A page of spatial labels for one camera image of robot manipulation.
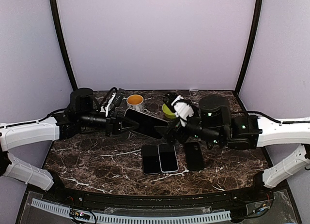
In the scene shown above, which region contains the white slotted cable duct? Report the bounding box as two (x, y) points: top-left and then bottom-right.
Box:
(31, 198), (231, 224)

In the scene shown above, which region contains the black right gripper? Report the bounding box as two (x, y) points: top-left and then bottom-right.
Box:
(154, 105), (223, 147)

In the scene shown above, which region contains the left black frame post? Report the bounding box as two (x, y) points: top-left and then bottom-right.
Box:
(49, 0), (78, 90)

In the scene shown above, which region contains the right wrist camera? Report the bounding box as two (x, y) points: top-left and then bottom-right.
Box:
(162, 92), (197, 127)

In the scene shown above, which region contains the black phone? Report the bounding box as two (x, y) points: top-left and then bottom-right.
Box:
(159, 144), (177, 171)
(184, 142), (205, 171)

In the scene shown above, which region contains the black front table rail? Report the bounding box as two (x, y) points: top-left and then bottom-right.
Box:
(44, 187), (274, 210)

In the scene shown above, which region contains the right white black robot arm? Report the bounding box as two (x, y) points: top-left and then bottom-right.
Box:
(155, 93), (310, 202)

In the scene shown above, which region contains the white-edged smartphone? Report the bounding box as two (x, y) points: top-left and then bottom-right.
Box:
(124, 109), (168, 139)

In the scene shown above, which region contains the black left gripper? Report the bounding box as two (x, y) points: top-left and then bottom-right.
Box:
(78, 109), (140, 137)

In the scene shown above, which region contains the black frame post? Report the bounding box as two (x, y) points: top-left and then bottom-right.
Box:
(234, 0), (263, 96)
(49, 0), (78, 90)

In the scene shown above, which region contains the white mug orange inside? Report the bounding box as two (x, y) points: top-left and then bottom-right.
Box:
(126, 94), (144, 112)

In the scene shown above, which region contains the black phone case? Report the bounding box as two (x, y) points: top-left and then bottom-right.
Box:
(140, 145), (161, 176)

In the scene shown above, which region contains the green bowl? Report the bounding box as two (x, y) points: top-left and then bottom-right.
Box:
(162, 104), (176, 119)

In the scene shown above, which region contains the right black frame post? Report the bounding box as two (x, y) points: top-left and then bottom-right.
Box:
(234, 0), (263, 96)

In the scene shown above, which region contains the small circuit board with leds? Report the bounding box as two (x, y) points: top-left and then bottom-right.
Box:
(69, 209), (91, 221)

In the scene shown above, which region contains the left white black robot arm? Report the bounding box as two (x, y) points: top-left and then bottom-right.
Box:
(0, 88), (139, 203)

